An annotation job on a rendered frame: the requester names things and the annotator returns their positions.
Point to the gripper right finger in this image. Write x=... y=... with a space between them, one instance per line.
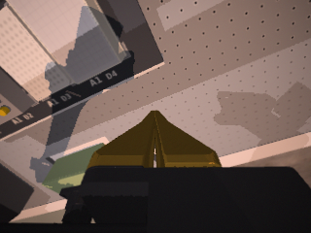
x=176 y=148

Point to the white thermal cycler with black keypad panel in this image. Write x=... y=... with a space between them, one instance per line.
x=14 y=195

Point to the white well plate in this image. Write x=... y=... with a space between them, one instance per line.
x=26 y=60

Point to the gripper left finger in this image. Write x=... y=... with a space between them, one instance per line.
x=136 y=146

